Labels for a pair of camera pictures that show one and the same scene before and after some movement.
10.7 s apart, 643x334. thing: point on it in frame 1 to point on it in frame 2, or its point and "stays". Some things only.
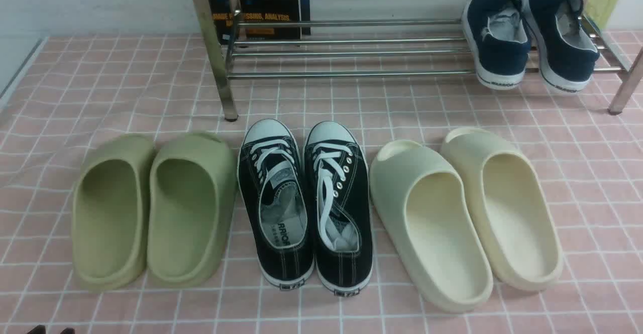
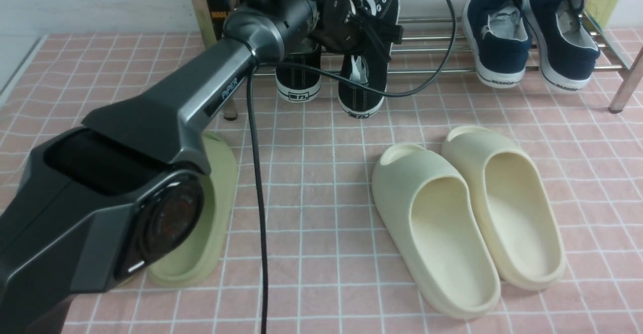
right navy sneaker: (565, 55) stays
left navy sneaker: (497, 34) stays
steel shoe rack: (419, 26) stays
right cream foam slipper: (514, 212) stays
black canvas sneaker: (336, 190) to (362, 78)
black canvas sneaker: (276, 199) to (298, 85)
